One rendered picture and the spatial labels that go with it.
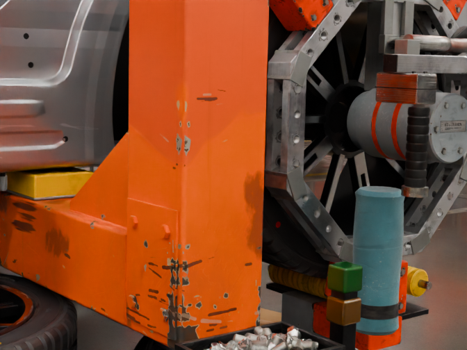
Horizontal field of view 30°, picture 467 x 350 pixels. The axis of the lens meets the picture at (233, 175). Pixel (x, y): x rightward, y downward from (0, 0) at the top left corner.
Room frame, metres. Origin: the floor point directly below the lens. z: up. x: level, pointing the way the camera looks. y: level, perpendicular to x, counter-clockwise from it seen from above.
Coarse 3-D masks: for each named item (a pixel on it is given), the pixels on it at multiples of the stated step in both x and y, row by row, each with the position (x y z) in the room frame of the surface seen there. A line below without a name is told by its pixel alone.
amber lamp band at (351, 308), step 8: (328, 304) 1.29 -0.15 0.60; (336, 304) 1.28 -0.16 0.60; (344, 304) 1.27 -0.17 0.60; (352, 304) 1.28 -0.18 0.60; (360, 304) 1.29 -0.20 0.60; (328, 312) 1.29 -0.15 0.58; (336, 312) 1.28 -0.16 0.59; (344, 312) 1.27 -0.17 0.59; (352, 312) 1.28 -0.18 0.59; (360, 312) 1.29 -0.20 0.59; (328, 320) 1.29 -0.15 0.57; (336, 320) 1.28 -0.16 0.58; (344, 320) 1.27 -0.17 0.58; (352, 320) 1.28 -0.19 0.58; (360, 320) 1.29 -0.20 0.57
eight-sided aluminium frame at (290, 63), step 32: (352, 0) 1.61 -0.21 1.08; (416, 0) 1.72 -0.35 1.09; (320, 32) 1.57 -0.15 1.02; (448, 32) 1.79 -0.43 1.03; (288, 64) 1.53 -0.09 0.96; (288, 96) 1.52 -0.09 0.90; (288, 128) 1.52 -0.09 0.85; (288, 160) 1.52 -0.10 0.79; (288, 192) 1.53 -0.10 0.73; (448, 192) 1.81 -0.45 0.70; (320, 224) 1.58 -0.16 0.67; (416, 224) 1.77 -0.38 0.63; (352, 256) 1.63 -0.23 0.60
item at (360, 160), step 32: (352, 32) 1.99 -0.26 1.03; (416, 32) 1.86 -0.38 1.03; (352, 64) 2.07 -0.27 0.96; (320, 96) 1.72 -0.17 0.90; (352, 96) 1.83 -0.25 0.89; (320, 128) 1.73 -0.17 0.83; (352, 160) 1.78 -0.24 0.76; (384, 160) 1.84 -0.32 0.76; (352, 192) 1.97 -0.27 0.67; (352, 224) 1.84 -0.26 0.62
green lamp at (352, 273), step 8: (336, 264) 1.30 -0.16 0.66; (344, 264) 1.30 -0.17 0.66; (352, 264) 1.30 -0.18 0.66; (328, 272) 1.30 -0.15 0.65; (336, 272) 1.28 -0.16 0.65; (344, 272) 1.27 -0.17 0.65; (352, 272) 1.28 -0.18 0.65; (360, 272) 1.29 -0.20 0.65; (328, 280) 1.29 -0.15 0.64; (336, 280) 1.28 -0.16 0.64; (344, 280) 1.27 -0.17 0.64; (352, 280) 1.28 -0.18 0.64; (360, 280) 1.29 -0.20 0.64; (328, 288) 1.30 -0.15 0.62; (336, 288) 1.28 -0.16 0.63; (344, 288) 1.27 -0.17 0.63; (352, 288) 1.28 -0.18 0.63; (360, 288) 1.29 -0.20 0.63
